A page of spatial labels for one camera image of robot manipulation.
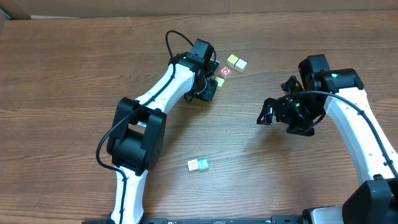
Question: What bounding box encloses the blue L block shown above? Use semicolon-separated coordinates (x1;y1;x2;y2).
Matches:
198;159;210;171

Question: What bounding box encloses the white W block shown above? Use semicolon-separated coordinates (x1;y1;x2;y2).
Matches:
187;159;199;172

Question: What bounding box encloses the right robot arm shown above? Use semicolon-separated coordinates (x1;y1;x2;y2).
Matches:
257;54;397;223

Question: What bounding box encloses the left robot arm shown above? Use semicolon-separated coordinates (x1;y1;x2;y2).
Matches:
104;52;220;223

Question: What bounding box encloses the yellow block centre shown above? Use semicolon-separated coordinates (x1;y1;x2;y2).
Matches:
215;77;225;90

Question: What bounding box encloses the yellow block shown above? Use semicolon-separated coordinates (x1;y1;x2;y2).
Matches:
215;77;225;90
226;54;239;68

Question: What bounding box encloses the red O block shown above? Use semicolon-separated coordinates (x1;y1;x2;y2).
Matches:
219;66;231;80

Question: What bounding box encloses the yellow block upper right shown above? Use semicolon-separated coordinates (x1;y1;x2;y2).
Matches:
226;54;239;68

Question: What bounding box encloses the white block upper right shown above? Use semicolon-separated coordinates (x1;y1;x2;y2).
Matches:
234;58;247;73

